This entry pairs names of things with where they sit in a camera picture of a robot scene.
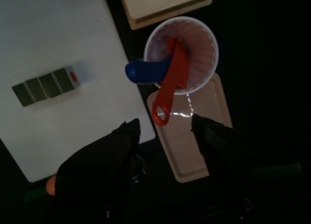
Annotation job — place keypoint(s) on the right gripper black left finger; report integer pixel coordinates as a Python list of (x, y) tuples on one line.
[(96, 173)]

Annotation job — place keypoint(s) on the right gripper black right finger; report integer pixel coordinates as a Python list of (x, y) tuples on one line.
[(220, 154)]

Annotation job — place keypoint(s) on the tan rectangular plate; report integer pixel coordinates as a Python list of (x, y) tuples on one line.
[(181, 148)]

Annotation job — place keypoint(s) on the red toy knife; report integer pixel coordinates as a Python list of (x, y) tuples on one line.
[(177, 69)]

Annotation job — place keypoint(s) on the dark green sushi roll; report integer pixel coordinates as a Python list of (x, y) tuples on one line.
[(44, 88)]

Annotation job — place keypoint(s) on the white cutting board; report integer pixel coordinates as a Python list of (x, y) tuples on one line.
[(60, 36)]

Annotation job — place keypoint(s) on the orange toy carrot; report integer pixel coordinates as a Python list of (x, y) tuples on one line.
[(51, 185)]

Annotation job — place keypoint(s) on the blue plastic scoop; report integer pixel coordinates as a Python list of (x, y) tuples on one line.
[(141, 71)]

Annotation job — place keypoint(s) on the white paper cup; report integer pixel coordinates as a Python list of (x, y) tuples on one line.
[(201, 51)]

